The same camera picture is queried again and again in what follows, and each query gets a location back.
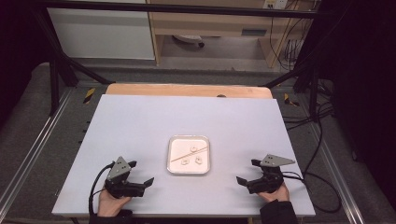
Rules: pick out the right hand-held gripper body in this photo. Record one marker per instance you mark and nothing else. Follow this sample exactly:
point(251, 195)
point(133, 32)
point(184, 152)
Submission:
point(269, 182)

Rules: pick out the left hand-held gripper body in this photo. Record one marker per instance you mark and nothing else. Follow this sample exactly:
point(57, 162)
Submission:
point(120, 186)

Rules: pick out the square metal tray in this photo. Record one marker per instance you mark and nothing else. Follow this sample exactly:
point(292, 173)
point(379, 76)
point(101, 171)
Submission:
point(177, 146)

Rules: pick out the person's right hand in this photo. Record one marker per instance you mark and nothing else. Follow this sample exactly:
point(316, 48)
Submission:
point(277, 196)

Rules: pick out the person's left hand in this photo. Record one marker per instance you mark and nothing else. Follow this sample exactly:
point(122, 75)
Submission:
point(110, 203)

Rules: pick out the yellow black striped tape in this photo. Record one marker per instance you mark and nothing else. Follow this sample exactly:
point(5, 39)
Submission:
point(89, 95)
point(290, 100)

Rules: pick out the white cabinet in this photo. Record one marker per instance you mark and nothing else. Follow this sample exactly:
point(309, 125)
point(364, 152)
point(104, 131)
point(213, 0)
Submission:
point(99, 34)

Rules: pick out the office chair base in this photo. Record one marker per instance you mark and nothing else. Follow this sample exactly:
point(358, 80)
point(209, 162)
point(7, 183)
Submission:
point(188, 39)

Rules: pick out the wooden desk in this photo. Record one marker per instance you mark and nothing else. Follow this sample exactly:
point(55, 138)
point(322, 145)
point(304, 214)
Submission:
point(211, 23)

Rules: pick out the aluminium rail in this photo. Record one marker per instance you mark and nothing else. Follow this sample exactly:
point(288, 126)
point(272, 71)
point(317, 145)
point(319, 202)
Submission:
point(341, 177)
point(34, 146)

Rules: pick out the white wall socket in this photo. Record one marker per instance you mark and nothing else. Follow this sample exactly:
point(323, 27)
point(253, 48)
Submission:
point(275, 3)

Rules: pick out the black metal frame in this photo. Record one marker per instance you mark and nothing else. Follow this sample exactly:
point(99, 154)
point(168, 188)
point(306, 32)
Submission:
point(174, 8)

